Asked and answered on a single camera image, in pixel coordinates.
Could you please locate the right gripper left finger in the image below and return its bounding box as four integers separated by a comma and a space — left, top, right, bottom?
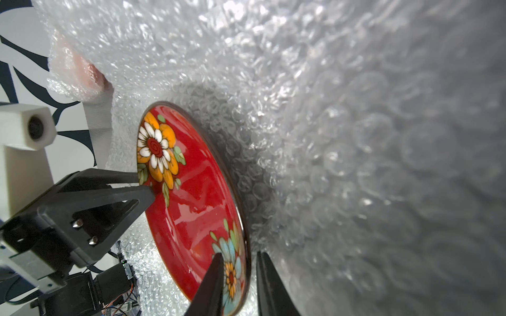
184, 253, 224, 316

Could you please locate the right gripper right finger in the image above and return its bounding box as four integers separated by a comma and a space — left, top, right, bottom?
256, 251, 300, 316

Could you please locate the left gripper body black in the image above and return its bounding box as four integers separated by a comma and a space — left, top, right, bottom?
1, 169, 155, 294

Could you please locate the red floral dinner plate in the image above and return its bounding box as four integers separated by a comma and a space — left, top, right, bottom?
137, 101, 251, 315

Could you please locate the clear bubble wrap sheet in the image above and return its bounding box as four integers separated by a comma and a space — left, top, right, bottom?
34, 1, 505, 315

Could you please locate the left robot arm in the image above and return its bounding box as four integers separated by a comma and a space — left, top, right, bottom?
1, 169, 155, 315

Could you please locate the orange bubble wrapped plate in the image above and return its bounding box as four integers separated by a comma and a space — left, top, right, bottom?
47, 30, 112, 104

